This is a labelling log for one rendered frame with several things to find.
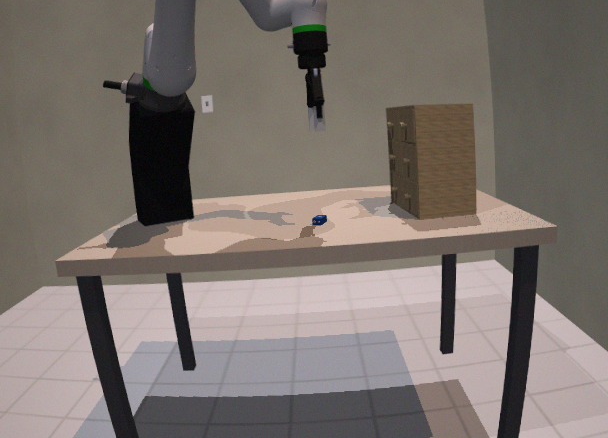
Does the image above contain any brown wooden drawer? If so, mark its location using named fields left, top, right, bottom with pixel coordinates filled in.
left=401, top=144, right=418, bottom=180
left=390, top=172, right=404, bottom=207
left=403, top=178, right=419, bottom=217
left=387, top=110, right=400, bottom=140
left=389, top=142, right=402, bottom=174
left=399, top=109, right=416, bottom=143

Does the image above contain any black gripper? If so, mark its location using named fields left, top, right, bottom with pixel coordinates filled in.
left=298, top=53, right=326, bottom=132

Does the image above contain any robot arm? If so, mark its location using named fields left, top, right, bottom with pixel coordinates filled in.
left=103, top=0, right=331, bottom=112

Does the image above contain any small brown wooden chest of drawers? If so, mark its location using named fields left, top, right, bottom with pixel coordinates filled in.
left=386, top=104, right=477, bottom=220

